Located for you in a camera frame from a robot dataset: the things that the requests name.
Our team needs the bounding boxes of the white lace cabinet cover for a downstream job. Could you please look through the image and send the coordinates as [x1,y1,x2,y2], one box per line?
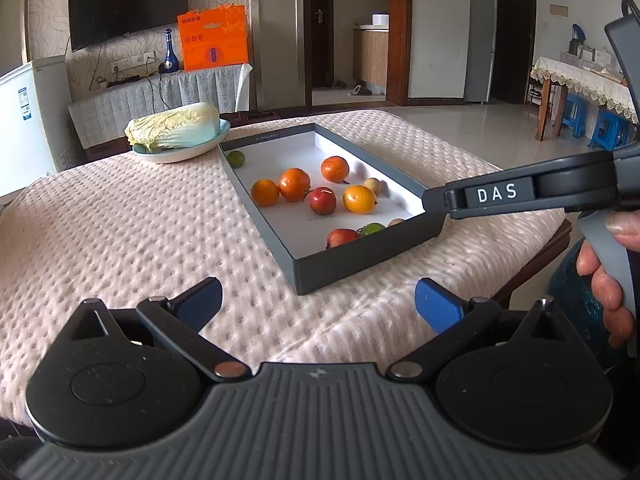
[67,64,252,148]

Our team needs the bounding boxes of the wooden kitchen counter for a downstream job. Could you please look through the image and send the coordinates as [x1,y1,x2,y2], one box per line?
[352,25,390,93]

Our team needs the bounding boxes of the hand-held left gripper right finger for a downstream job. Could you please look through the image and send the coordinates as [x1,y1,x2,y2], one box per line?
[387,277,583,381]

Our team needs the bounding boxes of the orange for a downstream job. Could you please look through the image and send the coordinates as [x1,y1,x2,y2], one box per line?
[279,168,312,203]
[320,155,350,184]

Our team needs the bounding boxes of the small orange tangerine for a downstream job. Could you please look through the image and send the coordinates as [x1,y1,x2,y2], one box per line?
[343,185,377,214]
[251,179,281,207]

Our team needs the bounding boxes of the dark wooden television cabinet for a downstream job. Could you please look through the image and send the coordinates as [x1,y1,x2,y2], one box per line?
[82,106,306,163]

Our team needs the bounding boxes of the orange gift box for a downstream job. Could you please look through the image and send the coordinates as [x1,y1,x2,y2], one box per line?
[176,4,249,72]

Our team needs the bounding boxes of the tall grey refrigerator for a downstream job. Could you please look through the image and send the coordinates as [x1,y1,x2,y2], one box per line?
[464,0,498,105]

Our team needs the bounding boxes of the napa cabbage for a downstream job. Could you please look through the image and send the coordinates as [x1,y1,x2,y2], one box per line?
[124,101,222,153]

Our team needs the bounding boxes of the cream lace tablecloth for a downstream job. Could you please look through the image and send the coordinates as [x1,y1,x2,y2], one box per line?
[530,55,640,123]

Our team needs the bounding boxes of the red apple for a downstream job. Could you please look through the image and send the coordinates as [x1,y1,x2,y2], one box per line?
[309,187,337,216]
[326,228,360,250]

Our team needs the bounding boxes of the wooden table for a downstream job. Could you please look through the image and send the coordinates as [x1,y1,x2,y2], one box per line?
[534,77,566,142]

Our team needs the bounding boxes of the pale ceramic plate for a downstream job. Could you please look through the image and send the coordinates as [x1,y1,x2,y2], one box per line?
[132,119,232,164]

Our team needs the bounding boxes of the black wall television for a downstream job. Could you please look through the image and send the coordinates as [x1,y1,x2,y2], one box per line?
[67,0,189,53]

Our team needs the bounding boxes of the grey cardboard box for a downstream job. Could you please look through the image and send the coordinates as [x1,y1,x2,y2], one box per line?
[218,122,446,296]

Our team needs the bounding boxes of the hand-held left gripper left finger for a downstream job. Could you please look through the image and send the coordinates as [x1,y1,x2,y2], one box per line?
[70,276,251,382]

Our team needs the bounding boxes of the blue plastic stool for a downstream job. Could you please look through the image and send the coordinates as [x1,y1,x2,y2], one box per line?
[552,92,588,140]
[589,109,631,150]

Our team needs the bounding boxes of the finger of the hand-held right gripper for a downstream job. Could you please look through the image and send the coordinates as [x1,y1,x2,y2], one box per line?
[421,164,539,220]

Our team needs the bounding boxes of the small white fridge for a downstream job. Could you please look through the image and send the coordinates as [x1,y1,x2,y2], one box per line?
[0,55,73,198]

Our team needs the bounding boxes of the brown wooden door frame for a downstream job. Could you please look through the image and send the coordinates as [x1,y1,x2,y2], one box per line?
[386,0,413,107]

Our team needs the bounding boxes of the person's right hand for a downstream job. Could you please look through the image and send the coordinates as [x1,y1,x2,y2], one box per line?
[576,211,640,348]

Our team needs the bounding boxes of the blue glass bottle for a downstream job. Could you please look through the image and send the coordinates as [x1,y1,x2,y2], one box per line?
[162,29,180,73]

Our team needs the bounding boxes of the dark wooden bed frame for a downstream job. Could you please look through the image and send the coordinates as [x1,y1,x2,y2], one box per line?
[492,220,573,311]

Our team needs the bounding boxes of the black cable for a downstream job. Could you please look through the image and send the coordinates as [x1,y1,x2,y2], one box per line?
[147,74,173,111]

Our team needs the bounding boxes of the dark wooden door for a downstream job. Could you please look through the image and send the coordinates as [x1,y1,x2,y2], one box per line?
[311,0,341,92]

